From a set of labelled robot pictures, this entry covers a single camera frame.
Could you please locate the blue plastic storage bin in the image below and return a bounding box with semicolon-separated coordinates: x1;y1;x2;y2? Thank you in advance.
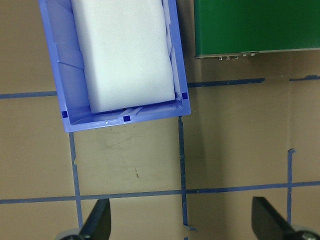
37;0;192;133

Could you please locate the white foam pad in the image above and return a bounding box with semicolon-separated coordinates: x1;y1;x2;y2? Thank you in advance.
71;0;177;115

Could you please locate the green conveyor belt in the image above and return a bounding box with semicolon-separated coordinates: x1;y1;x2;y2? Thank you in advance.
193;0;320;61

